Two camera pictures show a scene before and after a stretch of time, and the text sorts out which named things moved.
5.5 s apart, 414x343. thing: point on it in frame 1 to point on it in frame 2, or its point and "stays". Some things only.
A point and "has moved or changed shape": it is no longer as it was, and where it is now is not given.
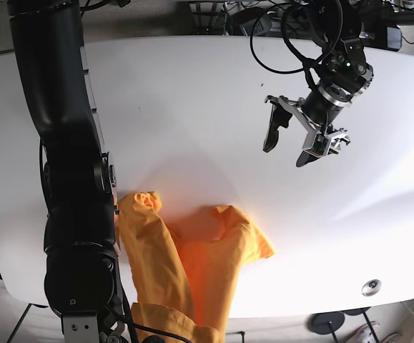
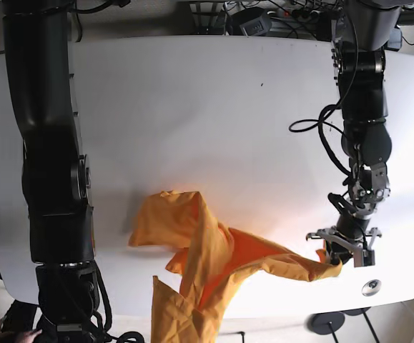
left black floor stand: (326, 323) stays
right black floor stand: (357, 311) stays
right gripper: (319, 143) to (363, 254)
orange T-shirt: (184, 287) has moved or changed shape
